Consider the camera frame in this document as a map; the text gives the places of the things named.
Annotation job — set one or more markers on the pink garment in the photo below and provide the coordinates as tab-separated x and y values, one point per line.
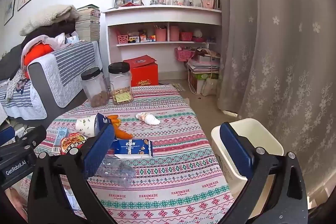
56	40

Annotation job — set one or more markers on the pink lattice box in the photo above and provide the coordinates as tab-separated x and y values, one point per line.
122	39

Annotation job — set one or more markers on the floral cloth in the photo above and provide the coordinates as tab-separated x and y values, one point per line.
15	83

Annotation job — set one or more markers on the white trash bin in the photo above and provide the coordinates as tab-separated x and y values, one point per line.
262	134

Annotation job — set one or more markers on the grey sofa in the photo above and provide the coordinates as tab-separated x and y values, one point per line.
39	77

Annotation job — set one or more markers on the bag of brown snacks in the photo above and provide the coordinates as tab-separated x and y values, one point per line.
95	87

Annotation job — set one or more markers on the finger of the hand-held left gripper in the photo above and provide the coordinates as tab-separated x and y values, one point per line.
5	135
34	136

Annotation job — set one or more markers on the clear plastic bottle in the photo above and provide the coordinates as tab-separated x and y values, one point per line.
118	171

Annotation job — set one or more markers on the orange snack wrapper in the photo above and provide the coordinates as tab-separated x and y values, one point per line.
123	133

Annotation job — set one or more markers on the pink cup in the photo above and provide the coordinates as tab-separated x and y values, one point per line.
174	33

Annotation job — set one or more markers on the hanging pink basket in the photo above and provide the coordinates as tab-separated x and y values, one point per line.
183	54

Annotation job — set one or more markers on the white paper cup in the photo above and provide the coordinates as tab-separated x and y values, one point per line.
85	125

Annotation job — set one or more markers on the patterned tablecloth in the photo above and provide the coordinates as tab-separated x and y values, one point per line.
168	182

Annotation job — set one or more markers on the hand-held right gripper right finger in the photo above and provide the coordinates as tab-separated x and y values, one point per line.
236	153

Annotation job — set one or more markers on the white bookshelf unit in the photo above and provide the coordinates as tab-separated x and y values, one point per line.
162	15

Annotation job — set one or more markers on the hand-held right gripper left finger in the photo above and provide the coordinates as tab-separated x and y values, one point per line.
99	150

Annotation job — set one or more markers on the stack of papers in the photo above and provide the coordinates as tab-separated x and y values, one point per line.
203	62

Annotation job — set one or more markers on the blue biscuit packet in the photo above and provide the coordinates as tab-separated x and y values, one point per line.
136	148

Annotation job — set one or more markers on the striped sofa sheet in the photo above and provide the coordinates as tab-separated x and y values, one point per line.
23	106

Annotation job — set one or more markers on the yellow toy car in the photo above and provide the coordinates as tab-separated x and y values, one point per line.
134	39

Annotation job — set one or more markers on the cream fleece blanket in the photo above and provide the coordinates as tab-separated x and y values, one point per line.
50	16

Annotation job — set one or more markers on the floral beige curtain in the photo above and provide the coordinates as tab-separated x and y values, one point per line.
275	43

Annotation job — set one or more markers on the person's left hand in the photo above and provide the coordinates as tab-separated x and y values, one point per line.
15	200

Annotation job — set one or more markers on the orange cushion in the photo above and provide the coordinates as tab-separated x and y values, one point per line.
36	52

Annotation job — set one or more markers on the red instant noodle packet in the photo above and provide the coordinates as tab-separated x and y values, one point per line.
72	142

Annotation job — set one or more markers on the beige tote bag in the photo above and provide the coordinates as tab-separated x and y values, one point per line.
210	87

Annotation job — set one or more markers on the striped quilted blanket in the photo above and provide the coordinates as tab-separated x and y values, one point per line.
71	64

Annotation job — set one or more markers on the black garment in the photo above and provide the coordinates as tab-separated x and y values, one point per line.
57	28

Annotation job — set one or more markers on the tall stack of books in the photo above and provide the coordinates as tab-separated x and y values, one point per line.
88	23

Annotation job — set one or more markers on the small framed picture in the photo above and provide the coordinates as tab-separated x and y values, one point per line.
11	5

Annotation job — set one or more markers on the light blue carton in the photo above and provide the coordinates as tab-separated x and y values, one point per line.
59	137

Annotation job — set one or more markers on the red cardboard box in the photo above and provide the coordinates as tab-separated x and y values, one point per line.
144	73

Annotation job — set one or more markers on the crumpled white tissue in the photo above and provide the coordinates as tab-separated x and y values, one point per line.
148	119

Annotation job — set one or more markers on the small pink basket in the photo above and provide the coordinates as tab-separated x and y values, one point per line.
185	36

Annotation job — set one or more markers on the pink pen holder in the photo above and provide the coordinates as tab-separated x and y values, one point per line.
160	34

